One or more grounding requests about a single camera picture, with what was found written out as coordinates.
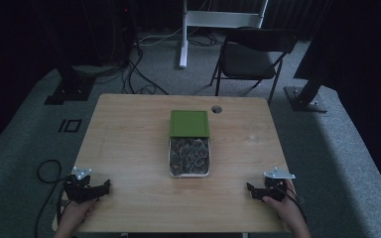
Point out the pile of tea bags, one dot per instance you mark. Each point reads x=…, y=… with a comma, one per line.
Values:
x=189, y=155

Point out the tray of grey parts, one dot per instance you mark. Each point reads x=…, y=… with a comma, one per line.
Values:
x=189, y=157

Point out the black tape floor marking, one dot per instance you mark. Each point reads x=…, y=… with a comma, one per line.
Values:
x=70, y=126

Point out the person's left hand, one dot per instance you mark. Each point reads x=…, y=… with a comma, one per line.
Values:
x=73, y=218

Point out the green box lid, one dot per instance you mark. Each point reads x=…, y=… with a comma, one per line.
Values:
x=189, y=123

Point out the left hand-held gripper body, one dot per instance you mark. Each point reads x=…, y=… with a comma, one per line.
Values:
x=78, y=188

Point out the black stand with base plate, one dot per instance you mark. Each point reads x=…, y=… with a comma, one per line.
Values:
x=70, y=82
x=307, y=92

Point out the black folding chair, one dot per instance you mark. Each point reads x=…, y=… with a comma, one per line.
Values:
x=251, y=56

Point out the person's right hand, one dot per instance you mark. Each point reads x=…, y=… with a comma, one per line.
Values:
x=287, y=211

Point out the white metal stand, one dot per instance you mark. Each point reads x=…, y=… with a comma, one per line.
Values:
x=191, y=23

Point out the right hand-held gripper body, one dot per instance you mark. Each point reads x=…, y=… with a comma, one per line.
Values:
x=274, y=185

